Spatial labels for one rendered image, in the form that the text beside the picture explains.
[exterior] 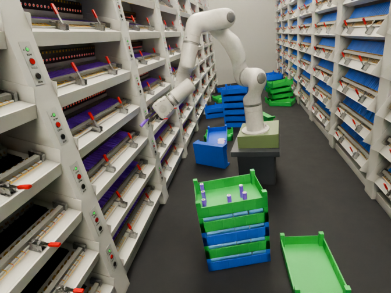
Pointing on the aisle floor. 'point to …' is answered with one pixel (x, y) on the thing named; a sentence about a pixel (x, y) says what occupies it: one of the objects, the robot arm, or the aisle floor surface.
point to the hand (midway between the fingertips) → (149, 117)
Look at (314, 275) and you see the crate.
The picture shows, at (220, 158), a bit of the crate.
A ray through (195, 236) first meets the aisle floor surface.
